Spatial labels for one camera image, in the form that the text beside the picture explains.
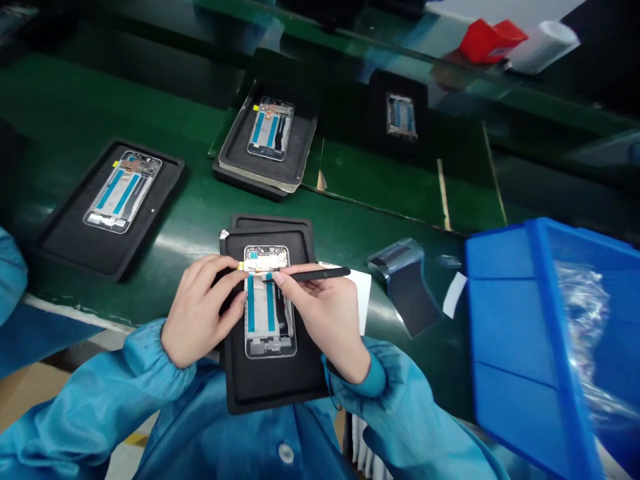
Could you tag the white paper label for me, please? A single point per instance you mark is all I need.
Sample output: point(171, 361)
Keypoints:
point(454, 295)

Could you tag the phone frame with blue strips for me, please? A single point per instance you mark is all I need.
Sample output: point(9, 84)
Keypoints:
point(267, 130)
point(401, 117)
point(262, 312)
point(120, 192)

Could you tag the person's body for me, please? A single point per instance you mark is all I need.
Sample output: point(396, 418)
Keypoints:
point(235, 435)

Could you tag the person's left hand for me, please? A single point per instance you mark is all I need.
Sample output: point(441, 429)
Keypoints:
point(192, 315)

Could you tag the black tweezers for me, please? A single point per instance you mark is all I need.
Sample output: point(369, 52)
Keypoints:
point(320, 273)

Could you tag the clear plastic bags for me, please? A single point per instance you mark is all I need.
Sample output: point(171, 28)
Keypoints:
point(595, 345)

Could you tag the blue plastic bin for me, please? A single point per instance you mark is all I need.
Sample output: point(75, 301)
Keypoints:
point(515, 325)

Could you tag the black film strip clear backing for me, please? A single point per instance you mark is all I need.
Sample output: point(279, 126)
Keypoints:
point(415, 295)

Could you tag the black foam tray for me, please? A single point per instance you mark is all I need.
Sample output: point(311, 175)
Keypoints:
point(270, 380)
point(300, 150)
point(377, 115)
point(65, 240)
point(280, 221)

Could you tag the white paper sheet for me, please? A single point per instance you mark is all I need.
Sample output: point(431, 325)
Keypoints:
point(361, 295)

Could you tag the red box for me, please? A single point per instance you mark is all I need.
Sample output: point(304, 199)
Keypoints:
point(487, 40)

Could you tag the white tape roll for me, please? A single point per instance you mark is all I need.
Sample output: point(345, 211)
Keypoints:
point(545, 45)

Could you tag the brown cardboard box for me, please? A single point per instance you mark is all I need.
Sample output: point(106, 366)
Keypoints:
point(25, 390)

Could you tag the person's right hand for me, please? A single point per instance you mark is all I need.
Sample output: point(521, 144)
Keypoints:
point(332, 330)

